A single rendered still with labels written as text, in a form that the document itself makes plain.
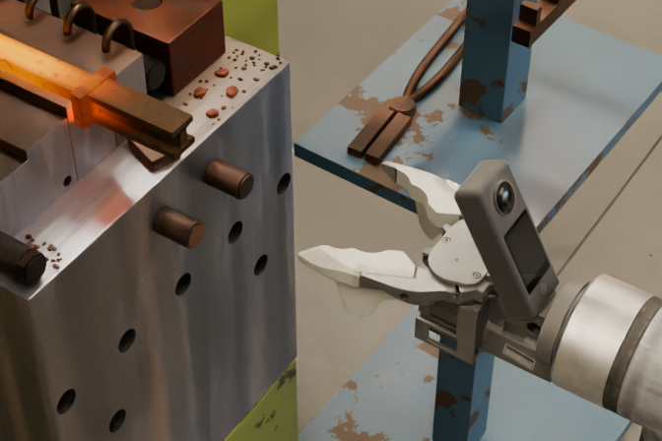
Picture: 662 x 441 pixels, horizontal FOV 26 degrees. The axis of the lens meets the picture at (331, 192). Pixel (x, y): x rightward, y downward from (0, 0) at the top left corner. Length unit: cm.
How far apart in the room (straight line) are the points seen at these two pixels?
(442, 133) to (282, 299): 28
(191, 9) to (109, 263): 26
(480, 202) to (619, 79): 81
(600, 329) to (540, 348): 5
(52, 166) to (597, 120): 73
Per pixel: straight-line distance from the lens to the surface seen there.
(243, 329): 156
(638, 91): 179
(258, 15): 174
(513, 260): 104
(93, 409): 136
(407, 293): 106
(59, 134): 125
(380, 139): 166
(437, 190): 114
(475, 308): 107
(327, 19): 301
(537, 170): 166
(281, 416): 176
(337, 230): 253
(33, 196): 125
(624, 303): 104
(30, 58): 129
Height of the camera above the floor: 178
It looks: 43 degrees down
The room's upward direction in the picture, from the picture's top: straight up
